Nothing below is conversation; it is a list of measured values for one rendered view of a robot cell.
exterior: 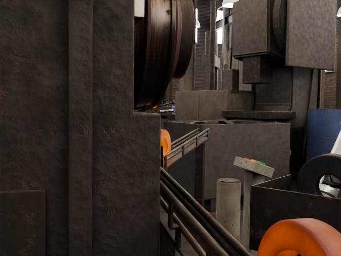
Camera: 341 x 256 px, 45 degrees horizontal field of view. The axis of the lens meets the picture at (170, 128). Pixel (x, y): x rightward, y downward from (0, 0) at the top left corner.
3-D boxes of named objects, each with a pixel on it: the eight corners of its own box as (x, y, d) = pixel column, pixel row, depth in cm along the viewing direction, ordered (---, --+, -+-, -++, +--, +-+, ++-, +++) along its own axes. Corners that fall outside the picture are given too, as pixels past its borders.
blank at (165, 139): (155, 171, 183) (162, 172, 182) (146, 144, 174) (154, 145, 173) (167, 149, 195) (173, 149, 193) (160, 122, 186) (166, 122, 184)
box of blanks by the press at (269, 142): (201, 214, 343) (202, 120, 339) (153, 195, 414) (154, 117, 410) (290, 200, 396) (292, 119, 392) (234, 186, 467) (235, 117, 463)
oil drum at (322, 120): (327, 195, 421) (330, 107, 416) (294, 185, 478) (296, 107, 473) (375, 193, 437) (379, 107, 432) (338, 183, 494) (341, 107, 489)
